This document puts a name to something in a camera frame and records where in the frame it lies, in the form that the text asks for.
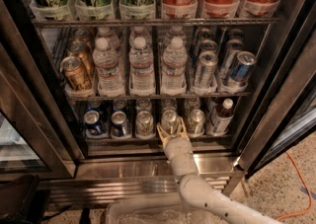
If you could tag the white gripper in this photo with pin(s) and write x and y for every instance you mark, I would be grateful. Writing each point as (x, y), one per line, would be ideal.
(177, 144)

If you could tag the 7up can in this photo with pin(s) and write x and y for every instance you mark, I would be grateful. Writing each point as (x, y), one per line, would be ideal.
(195, 122)
(170, 121)
(144, 125)

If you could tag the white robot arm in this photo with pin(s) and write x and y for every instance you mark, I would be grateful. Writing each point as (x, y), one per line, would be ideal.
(195, 191)

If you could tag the front right Pepsi can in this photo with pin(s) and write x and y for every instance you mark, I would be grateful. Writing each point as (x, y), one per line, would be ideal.
(120, 127)

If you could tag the pepsi can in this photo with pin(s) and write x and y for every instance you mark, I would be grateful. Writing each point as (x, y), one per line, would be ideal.
(120, 127)
(93, 123)

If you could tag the front left Red Bull can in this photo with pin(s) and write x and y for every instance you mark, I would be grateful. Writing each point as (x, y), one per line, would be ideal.
(206, 65)

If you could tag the red bull can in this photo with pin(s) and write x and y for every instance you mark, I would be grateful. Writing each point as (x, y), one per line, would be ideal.
(206, 65)
(241, 69)

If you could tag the front left Pepsi can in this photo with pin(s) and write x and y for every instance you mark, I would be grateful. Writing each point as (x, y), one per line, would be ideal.
(93, 123)

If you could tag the front right Red Bull can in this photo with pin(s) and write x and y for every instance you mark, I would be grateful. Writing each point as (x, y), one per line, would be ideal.
(241, 69)

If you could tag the stainless steel fridge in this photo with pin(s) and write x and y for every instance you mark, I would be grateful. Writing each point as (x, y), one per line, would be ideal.
(79, 172)

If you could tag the open fridge door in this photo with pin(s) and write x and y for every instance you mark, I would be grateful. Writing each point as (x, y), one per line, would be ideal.
(290, 117)

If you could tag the front gold can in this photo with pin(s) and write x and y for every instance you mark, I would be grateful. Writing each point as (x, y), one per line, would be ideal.
(75, 73)

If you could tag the gold can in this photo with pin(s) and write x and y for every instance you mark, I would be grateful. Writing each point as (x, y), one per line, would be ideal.
(82, 51)
(75, 73)

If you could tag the brown bottle white cap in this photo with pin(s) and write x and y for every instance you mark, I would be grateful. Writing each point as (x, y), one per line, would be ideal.
(221, 117)

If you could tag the front middle water bottle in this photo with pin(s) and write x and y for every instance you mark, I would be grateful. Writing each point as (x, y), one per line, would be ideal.
(142, 74)

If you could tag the water bottle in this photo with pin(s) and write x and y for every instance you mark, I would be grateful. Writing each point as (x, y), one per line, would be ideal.
(107, 66)
(174, 61)
(142, 74)

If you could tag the front right water bottle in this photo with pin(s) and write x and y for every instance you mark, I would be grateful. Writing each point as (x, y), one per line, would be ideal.
(174, 61)

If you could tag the front left water bottle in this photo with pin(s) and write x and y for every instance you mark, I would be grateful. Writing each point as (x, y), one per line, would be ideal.
(107, 66)

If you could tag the clear plastic bin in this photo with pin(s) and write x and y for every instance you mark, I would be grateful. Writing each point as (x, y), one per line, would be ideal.
(165, 208)

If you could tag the black object lower left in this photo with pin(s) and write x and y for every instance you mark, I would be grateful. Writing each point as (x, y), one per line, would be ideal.
(22, 202)

